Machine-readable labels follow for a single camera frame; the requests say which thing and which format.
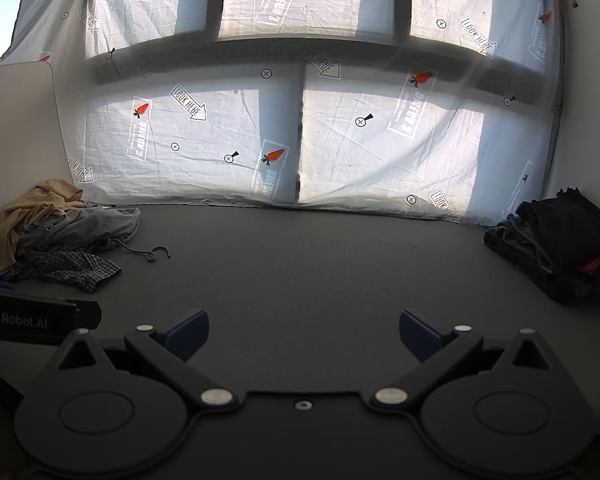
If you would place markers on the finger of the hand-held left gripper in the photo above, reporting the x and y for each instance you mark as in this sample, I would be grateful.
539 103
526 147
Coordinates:
89 314

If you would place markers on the dark checked garment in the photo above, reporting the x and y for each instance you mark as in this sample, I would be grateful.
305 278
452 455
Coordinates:
75 267

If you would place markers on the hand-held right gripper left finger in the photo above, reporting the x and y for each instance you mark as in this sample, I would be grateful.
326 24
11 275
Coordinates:
187 331

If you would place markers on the beige long-sleeve shirt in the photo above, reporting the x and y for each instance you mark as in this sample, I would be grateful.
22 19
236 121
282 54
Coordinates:
35 205

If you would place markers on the pile of dark folded clothes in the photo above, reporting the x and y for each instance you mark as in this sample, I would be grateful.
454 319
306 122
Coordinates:
560 240

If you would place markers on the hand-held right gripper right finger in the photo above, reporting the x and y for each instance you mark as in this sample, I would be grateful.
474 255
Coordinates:
420 331

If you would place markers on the white printed sheet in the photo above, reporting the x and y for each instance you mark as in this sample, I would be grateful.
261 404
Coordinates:
330 125

